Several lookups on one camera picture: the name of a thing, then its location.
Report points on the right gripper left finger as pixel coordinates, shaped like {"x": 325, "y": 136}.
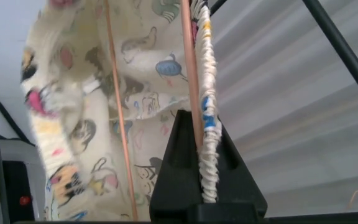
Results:
{"x": 172, "y": 186}

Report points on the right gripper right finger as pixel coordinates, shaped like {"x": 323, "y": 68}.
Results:
{"x": 241, "y": 189}

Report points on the cream printed garment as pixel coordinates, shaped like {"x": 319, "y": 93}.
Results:
{"x": 154, "y": 62}

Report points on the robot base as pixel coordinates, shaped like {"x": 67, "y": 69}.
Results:
{"x": 14, "y": 186}

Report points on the black clothes rack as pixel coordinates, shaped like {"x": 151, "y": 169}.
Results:
{"x": 346, "y": 51}

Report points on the white curtain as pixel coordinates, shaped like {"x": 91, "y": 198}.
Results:
{"x": 291, "y": 109}

